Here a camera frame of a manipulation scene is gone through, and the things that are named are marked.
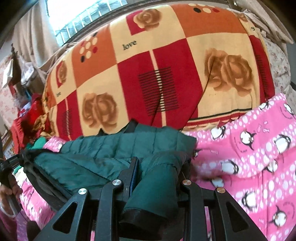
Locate dark green quilted puffer jacket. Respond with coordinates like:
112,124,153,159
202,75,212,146
22,120,196,240

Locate red clothes pile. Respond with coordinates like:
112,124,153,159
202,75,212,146
11,93,52,154

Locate person's left hand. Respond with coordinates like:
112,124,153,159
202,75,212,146
1,176,23,216

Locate green garment at bedside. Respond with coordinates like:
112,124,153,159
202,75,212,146
10,137,48,168

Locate pink penguin print blanket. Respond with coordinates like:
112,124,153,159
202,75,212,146
14,92,296,241

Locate red orange rose blanket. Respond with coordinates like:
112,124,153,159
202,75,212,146
43,3,275,140

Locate beige curtain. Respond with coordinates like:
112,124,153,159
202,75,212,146
11,0,77,70

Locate floral beige bed sheet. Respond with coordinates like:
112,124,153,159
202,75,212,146
263,37,292,95

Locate window with metal bars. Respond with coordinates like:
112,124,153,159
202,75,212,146
46,0,127,46

